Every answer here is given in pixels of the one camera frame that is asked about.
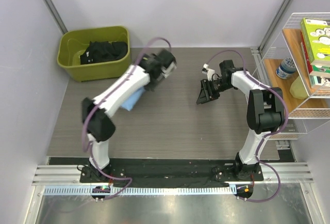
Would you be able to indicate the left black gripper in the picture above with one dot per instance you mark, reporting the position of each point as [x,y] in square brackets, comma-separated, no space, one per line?
[149,86]

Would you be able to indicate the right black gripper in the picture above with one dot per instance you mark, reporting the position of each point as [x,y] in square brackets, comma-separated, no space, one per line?
[207,94]

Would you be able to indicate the light blue long sleeve shirt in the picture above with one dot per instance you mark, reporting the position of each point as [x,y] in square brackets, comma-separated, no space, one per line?
[133,99]

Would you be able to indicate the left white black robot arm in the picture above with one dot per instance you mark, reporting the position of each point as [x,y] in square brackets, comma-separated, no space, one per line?
[147,73]

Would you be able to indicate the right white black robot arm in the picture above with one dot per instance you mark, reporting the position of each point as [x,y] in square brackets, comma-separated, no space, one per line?
[265,112]

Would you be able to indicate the teal book stack bottom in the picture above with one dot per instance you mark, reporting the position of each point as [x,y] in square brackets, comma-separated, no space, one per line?
[318,76]

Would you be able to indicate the black clothes in bin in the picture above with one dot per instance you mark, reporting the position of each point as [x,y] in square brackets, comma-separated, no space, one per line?
[100,52]

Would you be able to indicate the olive green plastic bin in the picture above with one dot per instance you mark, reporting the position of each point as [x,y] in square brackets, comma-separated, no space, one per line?
[74,43]

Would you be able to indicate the blue white ceramic cup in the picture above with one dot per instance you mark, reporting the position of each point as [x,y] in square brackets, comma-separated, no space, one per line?
[286,68]

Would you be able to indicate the pale yellow green object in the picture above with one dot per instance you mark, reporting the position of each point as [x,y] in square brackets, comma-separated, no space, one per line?
[297,89]

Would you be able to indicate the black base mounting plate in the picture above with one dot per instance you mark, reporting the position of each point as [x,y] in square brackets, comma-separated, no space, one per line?
[157,172]

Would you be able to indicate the red book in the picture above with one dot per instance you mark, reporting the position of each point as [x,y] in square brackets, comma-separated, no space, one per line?
[306,57]

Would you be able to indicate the green book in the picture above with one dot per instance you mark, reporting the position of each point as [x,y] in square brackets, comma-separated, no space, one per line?
[316,37]

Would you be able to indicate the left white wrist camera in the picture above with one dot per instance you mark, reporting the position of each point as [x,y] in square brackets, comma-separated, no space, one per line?
[167,71]

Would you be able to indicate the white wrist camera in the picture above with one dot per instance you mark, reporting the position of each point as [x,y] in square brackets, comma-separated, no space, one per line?
[208,72]
[167,71]

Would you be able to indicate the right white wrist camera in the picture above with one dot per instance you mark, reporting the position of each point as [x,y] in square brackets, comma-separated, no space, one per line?
[208,72]

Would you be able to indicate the white wire shelf rack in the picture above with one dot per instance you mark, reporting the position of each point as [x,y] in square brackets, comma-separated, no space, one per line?
[305,115]

